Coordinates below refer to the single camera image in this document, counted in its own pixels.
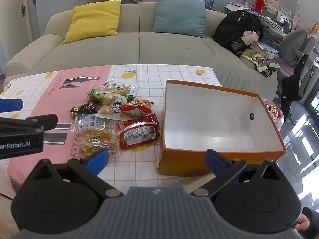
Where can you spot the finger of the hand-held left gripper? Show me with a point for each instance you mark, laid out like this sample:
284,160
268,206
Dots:
11,105
47,122

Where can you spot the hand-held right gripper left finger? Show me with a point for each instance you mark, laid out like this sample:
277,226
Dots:
96,160

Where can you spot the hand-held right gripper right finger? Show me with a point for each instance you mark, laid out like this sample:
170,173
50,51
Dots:
216,161

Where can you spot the clear yellow cracker packet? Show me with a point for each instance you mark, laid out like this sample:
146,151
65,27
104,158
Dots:
97,137

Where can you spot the dark brown snack packet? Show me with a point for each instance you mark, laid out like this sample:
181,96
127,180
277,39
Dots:
84,108

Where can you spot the orange cardboard box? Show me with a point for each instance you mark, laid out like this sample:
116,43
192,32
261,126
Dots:
211,119

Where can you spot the red sausage packet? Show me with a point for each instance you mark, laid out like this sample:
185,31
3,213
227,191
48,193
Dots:
137,132

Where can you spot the green snack packet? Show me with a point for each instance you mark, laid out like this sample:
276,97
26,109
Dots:
96,93

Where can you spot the white potato chip packet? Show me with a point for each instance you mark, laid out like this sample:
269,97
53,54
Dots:
114,107

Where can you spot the orange-red snack packet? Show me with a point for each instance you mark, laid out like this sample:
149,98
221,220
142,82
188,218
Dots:
140,105

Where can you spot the white carrot print packet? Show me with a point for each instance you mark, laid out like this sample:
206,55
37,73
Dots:
127,89

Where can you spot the person's right forearm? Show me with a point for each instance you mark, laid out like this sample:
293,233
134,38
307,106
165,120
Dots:
314,224

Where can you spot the person's right hand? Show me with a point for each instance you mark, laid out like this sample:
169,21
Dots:
302,222

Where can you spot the red plastic bag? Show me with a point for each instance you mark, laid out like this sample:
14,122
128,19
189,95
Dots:
274,112

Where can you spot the pink and white printed tablecloth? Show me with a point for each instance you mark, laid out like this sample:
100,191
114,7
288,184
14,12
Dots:
149,84

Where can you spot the printed tote bag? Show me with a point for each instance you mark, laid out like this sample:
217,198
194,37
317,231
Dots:
259,61

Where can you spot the black garment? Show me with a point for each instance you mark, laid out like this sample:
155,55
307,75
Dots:
295,84

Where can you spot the yellow pillow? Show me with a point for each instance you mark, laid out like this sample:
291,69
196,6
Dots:
94,20

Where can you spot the beige sofa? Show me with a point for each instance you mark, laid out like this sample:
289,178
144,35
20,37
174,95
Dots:
174,47

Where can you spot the stack of books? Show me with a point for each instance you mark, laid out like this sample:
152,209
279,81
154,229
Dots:
265,48

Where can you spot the pink cloth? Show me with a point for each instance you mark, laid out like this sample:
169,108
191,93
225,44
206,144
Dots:
249,37

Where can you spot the black backpack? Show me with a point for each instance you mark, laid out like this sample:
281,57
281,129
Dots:
231,29

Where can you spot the grey office chair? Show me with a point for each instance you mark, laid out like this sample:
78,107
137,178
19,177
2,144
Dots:
294,44

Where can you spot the blue pillow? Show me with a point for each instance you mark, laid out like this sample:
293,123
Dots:
180,15

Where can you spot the cluttered desk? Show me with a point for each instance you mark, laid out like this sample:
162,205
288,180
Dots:
271,15

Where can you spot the red paper bag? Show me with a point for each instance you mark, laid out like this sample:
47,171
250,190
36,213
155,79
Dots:
260,1

